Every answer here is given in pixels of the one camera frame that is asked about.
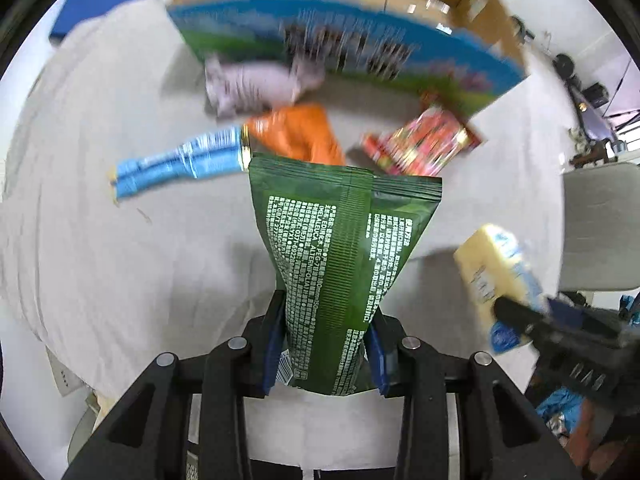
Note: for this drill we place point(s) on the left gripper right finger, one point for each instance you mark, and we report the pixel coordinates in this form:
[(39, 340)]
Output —
[(462, 417)]

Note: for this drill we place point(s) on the grey table cloth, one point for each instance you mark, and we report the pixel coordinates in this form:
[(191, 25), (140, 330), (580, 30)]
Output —
[(107, 285)]

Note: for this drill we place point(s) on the cardboard box blue print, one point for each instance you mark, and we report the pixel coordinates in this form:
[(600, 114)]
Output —
[(462, 50)]

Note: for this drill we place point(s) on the lilac knotted cloth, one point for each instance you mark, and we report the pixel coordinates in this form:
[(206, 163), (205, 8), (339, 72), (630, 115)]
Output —
[(251, 87)]

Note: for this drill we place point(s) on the blue long snack pack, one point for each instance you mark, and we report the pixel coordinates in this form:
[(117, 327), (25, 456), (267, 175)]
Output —
[(210, 154)]

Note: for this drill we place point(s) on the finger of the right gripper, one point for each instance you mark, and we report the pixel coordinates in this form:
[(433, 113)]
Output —
[(526, 321)]

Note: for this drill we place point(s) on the green snack bag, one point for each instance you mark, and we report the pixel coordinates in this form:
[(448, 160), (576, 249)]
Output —
[(338, 237)]

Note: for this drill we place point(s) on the blue plastic bag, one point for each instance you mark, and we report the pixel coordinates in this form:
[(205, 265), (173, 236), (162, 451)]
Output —
[(561, 411)]

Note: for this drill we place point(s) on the red snack bag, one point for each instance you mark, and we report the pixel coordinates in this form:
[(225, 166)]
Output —
[(422, 147)]

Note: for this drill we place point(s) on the orange snack bag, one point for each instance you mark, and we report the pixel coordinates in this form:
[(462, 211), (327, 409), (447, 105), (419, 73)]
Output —
[(301, 132)]

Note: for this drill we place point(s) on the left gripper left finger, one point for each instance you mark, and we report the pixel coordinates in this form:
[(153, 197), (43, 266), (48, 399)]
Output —
[(146, 434)]

